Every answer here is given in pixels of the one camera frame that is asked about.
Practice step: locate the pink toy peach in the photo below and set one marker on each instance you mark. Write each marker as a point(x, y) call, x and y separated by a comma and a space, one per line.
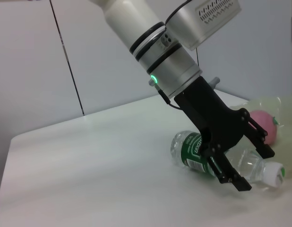
point(266, 125)

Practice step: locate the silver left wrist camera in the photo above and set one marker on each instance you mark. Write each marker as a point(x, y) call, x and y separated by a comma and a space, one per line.
point(202, 21)

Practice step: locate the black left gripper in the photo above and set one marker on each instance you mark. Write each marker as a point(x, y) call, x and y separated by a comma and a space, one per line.
point(207, 113)

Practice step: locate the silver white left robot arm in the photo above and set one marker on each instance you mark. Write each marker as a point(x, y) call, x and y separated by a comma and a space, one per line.
point(141, 30)

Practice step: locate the clear green-label water bottle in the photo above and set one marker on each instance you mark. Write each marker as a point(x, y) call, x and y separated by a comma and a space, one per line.
point(188, 151)

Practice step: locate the pale green glass fruit plate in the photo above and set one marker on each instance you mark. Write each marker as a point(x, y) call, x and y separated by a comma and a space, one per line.
point(287, 132)

